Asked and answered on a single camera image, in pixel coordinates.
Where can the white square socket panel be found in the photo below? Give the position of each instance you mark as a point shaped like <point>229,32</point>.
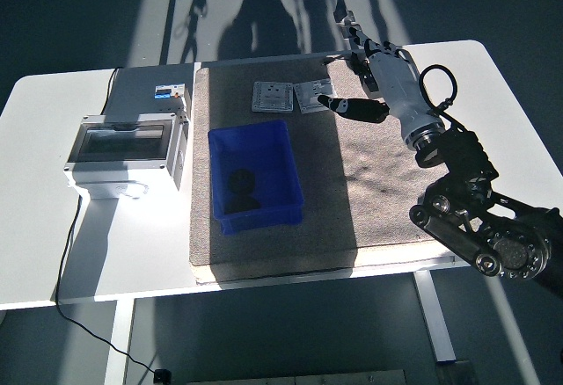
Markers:
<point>272,97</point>
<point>308,95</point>

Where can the small white-blue circuit breaker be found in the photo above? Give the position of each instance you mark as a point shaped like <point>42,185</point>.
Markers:
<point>167,92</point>

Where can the white left table leg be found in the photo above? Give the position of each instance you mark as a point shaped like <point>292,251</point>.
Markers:
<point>118,341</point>

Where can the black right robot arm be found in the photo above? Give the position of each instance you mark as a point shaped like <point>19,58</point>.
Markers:
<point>462,152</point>

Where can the black hex nut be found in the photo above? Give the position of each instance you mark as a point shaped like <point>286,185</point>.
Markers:
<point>241,180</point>
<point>242,205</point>

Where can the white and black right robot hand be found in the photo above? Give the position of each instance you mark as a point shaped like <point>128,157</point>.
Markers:
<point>396,82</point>

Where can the grey electrical distribution box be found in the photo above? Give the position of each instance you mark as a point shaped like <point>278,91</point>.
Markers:
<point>123,156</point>

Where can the white right table leg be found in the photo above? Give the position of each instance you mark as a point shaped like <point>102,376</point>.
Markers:
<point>435,314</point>

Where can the white table leg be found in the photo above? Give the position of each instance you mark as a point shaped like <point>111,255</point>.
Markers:
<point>118,341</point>
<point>435,314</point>

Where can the black floor plug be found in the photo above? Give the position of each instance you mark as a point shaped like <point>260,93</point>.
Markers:
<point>161,375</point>

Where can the small grey floor fixture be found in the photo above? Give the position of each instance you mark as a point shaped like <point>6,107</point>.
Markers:
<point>346,15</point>

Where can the grey-brown mat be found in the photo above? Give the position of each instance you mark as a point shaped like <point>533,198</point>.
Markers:
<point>374,183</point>

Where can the blue plastic box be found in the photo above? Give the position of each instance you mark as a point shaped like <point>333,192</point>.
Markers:
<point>272,169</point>

